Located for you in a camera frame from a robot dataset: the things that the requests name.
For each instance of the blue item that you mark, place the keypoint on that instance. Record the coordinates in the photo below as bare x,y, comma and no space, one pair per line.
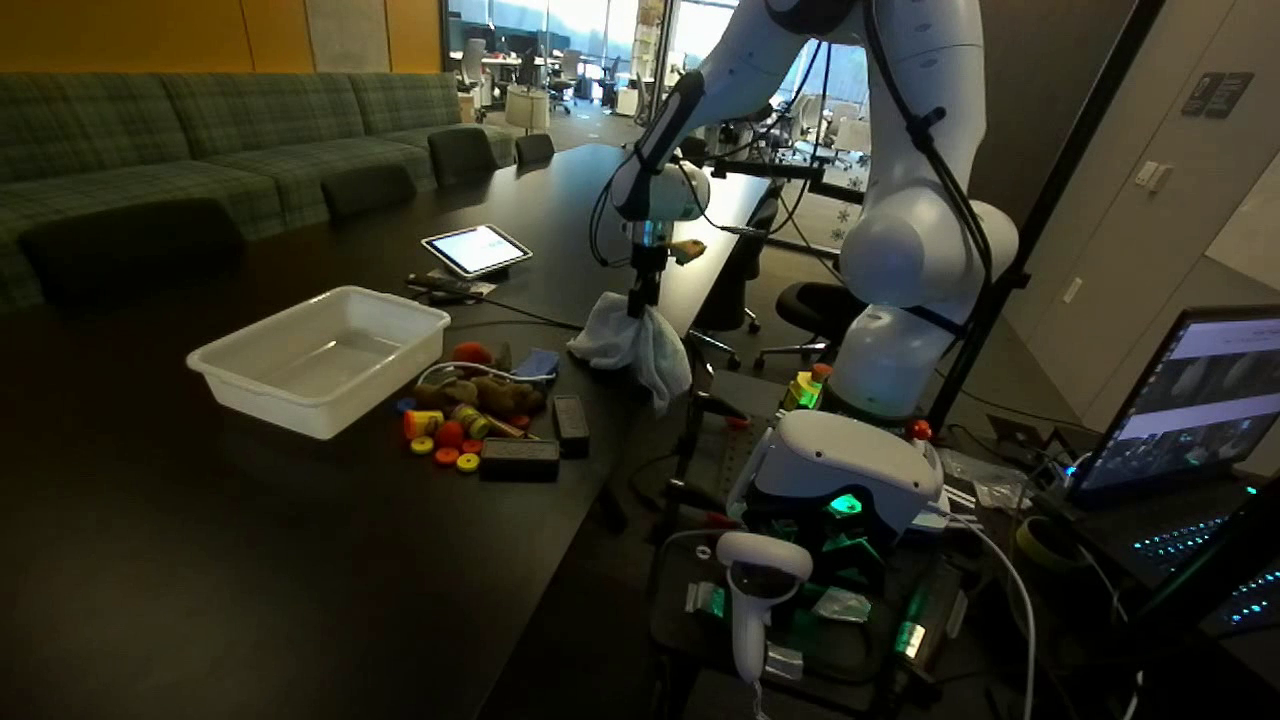
538,367

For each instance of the white cloth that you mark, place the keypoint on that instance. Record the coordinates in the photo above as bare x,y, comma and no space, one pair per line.
638,343

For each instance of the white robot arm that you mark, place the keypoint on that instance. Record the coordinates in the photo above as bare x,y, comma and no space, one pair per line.
920,248

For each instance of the dark chair back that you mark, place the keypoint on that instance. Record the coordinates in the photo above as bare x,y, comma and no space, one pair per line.
463,159

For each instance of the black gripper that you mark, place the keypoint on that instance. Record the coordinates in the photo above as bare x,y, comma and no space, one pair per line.
648,252

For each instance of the black rectangular block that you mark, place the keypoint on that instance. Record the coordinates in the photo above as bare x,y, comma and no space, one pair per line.
527,462
571,424

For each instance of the clear plastic bin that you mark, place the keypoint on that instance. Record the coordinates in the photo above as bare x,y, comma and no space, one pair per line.
320,362

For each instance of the open laptop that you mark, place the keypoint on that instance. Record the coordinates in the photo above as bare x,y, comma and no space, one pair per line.
1165,491

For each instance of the white VR headset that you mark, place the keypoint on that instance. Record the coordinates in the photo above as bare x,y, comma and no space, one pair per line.
813,452

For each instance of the black office chair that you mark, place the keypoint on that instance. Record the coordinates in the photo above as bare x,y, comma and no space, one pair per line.
821,310

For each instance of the green plaid sofa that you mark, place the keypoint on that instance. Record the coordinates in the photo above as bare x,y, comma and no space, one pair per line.
258,141

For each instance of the tablet with lit screen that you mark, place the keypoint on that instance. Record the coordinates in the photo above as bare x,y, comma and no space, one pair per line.
475,248

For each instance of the white VR controller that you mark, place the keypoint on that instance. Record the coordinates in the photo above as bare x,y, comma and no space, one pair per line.
760,575

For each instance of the green yellow small toy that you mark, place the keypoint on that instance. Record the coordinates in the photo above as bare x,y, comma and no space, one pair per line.
806,390

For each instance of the yellow red toy cup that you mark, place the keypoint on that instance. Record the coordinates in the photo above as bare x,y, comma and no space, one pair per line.
423,420

